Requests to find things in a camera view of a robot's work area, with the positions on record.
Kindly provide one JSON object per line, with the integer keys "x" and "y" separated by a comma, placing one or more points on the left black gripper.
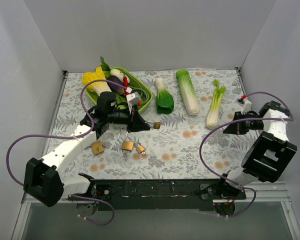
{"x": 132, "y": 120}

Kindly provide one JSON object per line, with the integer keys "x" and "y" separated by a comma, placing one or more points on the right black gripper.
{"x": 240, "y": 124}

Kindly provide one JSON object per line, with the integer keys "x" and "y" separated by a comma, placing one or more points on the tiny brass padlock with key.
{"x": 154, "y": 125}

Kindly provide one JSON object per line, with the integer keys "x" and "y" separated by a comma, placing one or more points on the small brass padlock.
{"x": 140, "y": 148}

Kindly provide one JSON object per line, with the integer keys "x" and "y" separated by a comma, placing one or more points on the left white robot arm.
{"x": 44, "y": 178}

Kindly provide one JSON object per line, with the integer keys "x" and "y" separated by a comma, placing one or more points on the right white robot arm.
{"x": 269, "y": 155}

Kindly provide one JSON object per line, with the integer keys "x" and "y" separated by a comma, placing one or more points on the brass padlock long shackle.
{"x": 126, "y": 144}

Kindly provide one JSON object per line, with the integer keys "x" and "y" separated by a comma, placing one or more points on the green long beans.
{"x": 138, "y": 86}

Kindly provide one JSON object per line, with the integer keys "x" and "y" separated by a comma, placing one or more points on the celery stalk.
{"x": 213, "y": 114}

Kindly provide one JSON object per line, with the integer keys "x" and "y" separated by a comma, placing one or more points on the bok choy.
{"x": 164, "y": 100}

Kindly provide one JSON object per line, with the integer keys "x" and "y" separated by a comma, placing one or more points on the green plastic basket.
{"x": 119, "y": 98}

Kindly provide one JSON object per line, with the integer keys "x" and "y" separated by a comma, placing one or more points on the purple eggplant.
{"x": 115, "y": 84}

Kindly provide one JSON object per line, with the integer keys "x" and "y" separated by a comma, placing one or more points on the red chili pepper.
{"x": 125, "y": 83}

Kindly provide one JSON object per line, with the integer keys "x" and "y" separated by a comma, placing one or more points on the large brass padlock left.
{"x": 97, "y": 147}

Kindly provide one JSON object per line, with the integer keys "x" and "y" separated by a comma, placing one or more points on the floral table mat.
{"x": 183, "y": 148}

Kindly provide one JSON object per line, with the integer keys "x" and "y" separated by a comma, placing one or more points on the yellow napa cabbage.
{"x": 99, "y": 86}

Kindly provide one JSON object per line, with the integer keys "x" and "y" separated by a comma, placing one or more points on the white radish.
{"x": 116, "y": 72}

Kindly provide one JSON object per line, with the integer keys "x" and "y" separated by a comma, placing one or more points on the green napa cabbage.
{"x": 187, "y": 92}

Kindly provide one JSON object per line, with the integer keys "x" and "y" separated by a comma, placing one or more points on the green leafy herb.
{"x": 104, "y": 66}

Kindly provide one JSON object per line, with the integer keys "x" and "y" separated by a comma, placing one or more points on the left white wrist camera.
{"x": 133, "y": 98}

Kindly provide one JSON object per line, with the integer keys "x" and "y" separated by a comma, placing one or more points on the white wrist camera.
{"x": 133, "y": 98}
{"x": 246, "y": 105}

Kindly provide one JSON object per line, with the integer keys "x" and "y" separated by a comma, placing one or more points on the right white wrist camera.
{"x": 246, "y": 105}

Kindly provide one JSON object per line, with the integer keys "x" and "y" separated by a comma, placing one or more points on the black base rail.
{"x": 152, "y": 194}

